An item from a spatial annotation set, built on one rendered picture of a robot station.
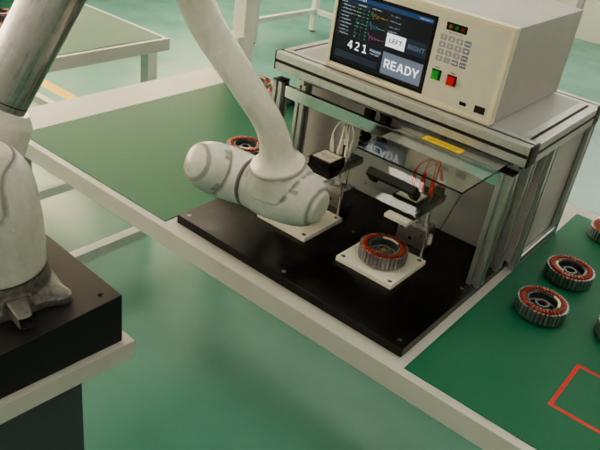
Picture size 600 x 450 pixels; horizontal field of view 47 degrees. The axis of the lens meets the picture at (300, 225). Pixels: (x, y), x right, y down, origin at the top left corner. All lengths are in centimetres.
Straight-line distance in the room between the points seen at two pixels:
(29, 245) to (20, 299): 10
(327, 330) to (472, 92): 58
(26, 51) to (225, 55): 34
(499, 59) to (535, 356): 60
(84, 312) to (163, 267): 160
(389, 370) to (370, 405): 100
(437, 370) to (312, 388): 103
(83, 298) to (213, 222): 48
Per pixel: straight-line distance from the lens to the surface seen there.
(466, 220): 173
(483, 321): 153
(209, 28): 121
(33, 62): 130
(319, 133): 191
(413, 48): 156
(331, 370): 243
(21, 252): 119
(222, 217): 166
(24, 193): 116
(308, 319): 142
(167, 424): 220
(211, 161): 130
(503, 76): 147
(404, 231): 167
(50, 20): 129
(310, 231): 163
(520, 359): 147
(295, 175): 124
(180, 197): 178
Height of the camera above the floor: 162
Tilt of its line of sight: 30 degrees down
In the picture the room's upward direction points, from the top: 9 degrees clockwise
